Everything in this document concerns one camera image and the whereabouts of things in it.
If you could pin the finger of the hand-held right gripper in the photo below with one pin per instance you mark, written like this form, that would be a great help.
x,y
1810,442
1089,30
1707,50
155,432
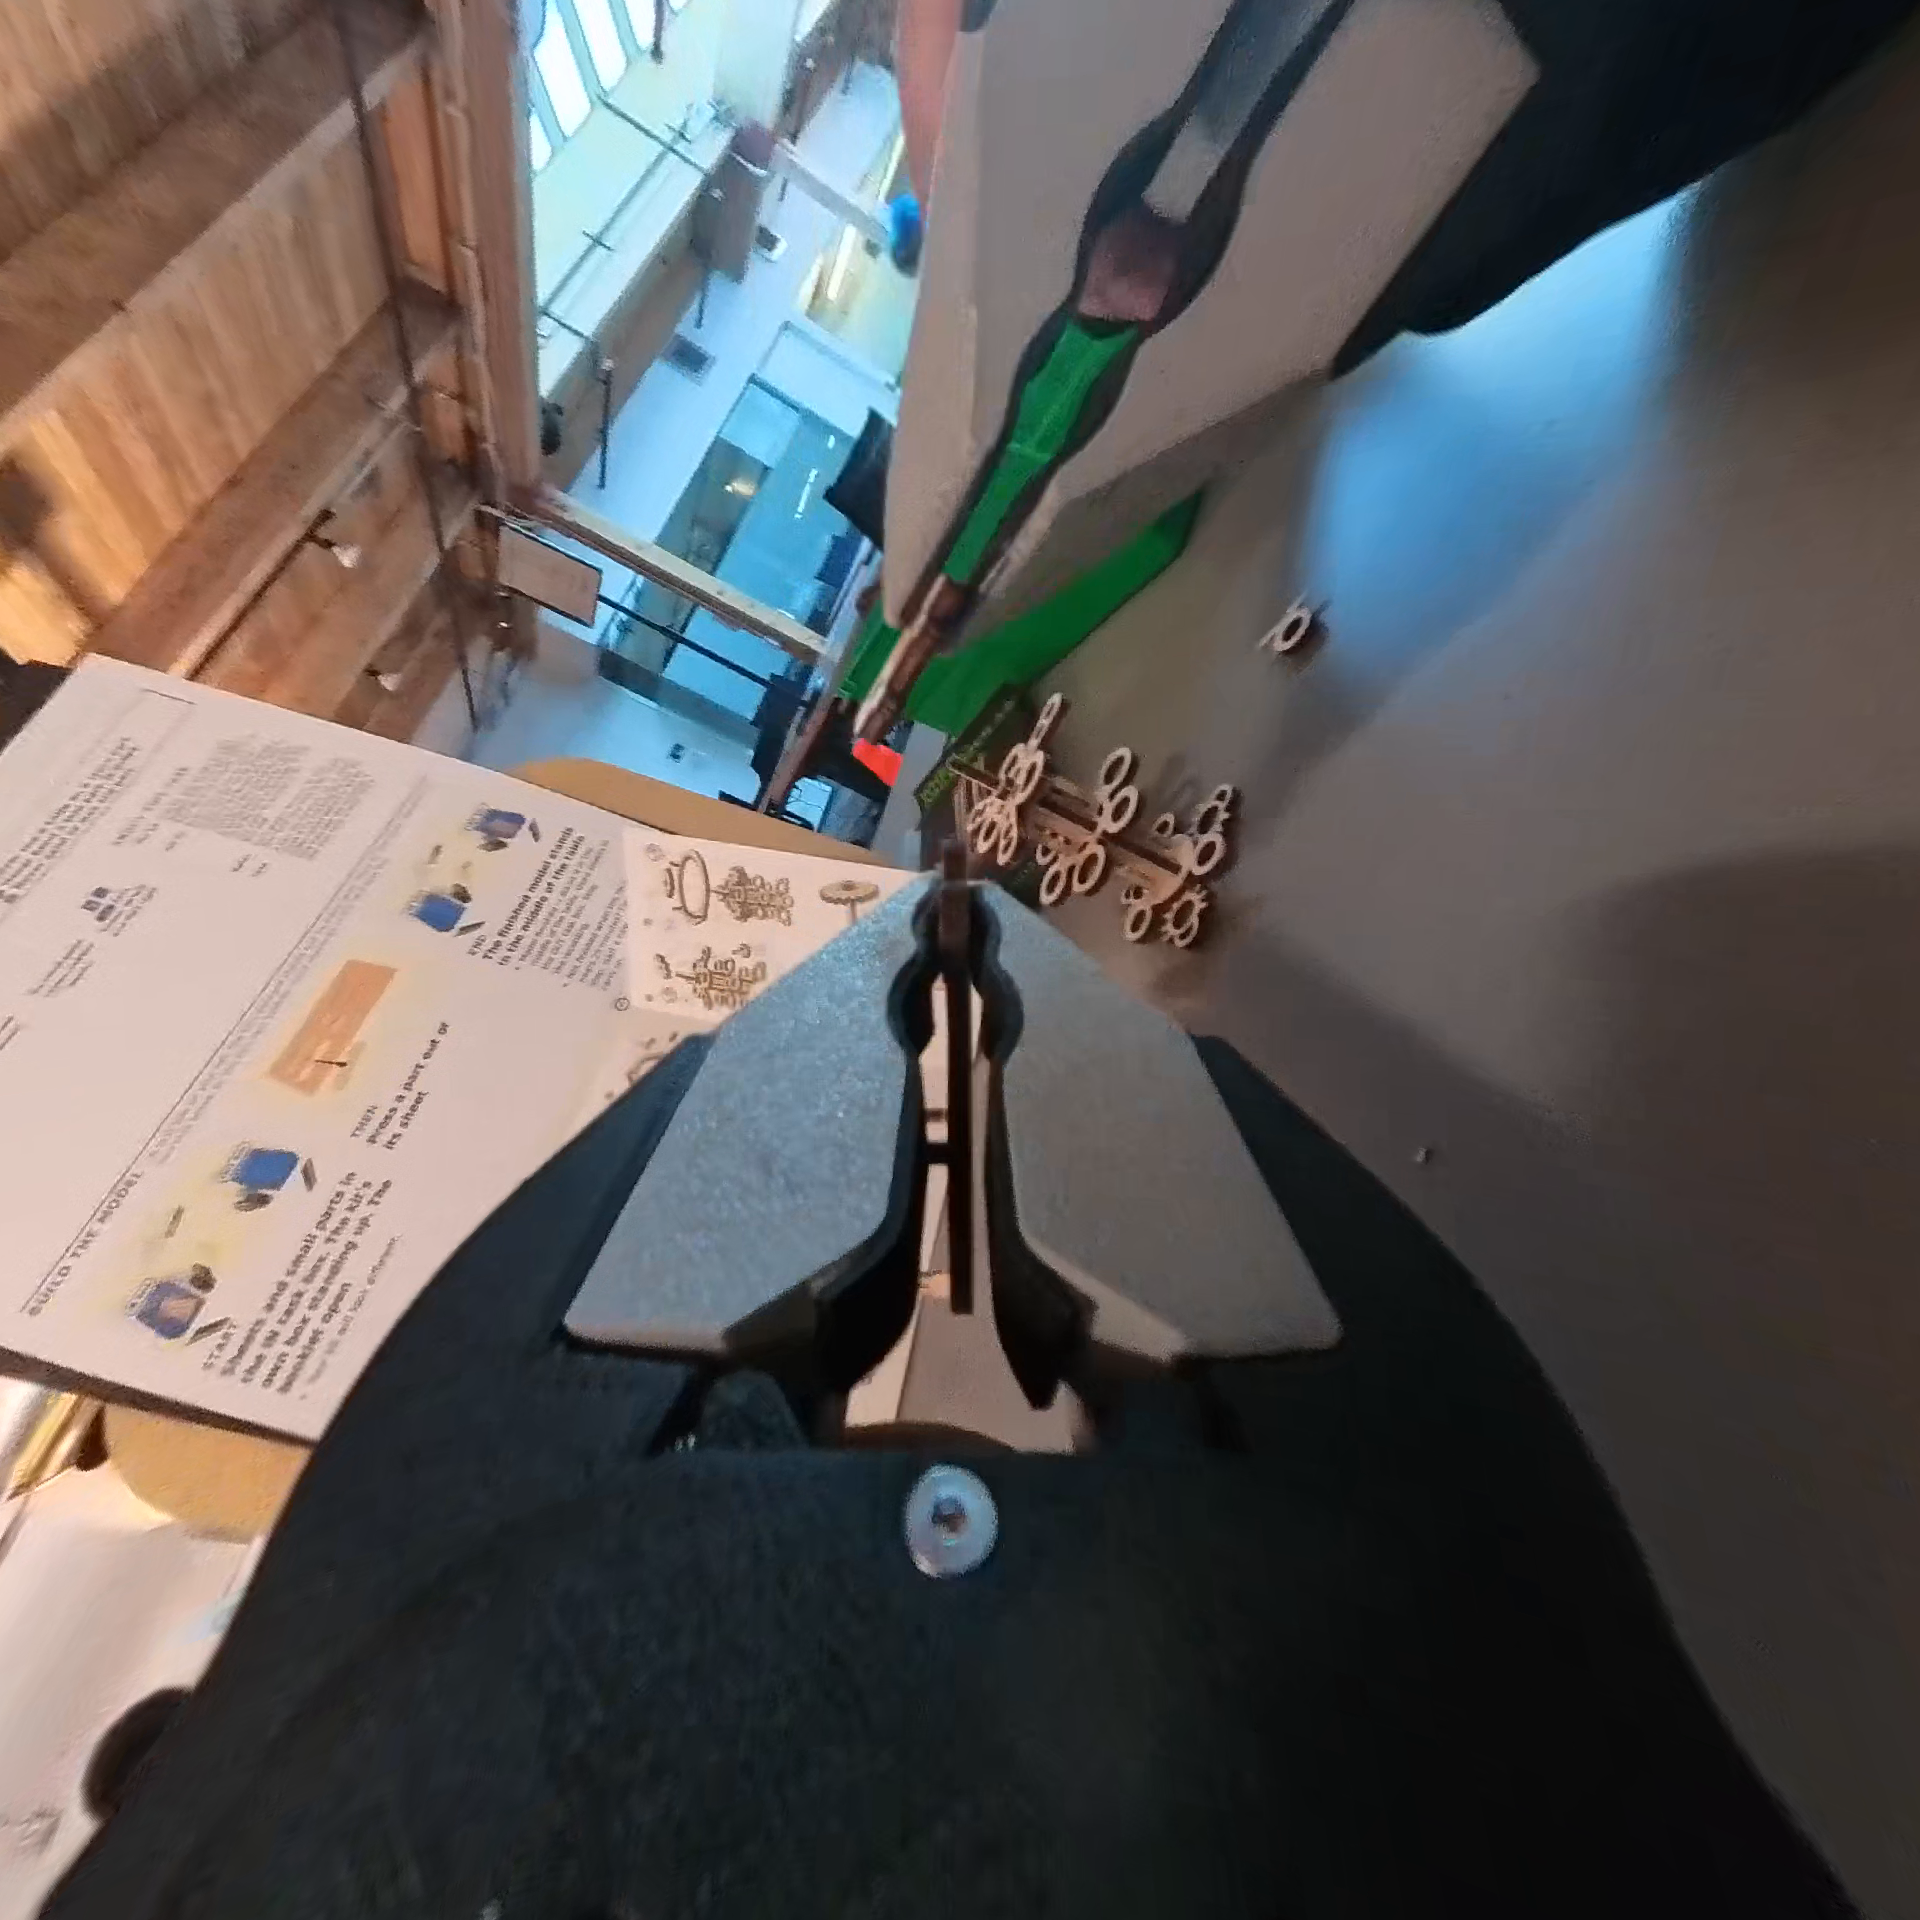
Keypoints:
x,y
1348,225
1004,225

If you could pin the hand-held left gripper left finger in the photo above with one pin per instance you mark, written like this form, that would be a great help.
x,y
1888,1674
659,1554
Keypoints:
x,y
750,1170

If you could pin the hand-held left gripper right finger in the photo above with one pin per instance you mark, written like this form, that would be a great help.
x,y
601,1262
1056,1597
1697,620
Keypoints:
x,y
1155,1184

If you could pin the thin wooden part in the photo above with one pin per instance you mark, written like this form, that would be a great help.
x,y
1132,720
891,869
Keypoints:
x,y
960,1079

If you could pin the small notched wooden part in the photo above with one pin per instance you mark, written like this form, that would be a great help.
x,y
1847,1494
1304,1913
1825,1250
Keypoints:
x,y
922,646

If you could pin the tan board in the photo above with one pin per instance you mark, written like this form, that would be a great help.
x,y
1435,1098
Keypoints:
x,y
705,804

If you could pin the large green plastic bin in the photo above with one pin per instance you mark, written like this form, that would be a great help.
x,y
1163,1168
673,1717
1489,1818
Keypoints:
x,y
1080,616

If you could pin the white instruction sheet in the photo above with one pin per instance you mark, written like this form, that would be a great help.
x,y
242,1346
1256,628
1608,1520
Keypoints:
x,y
330,1021

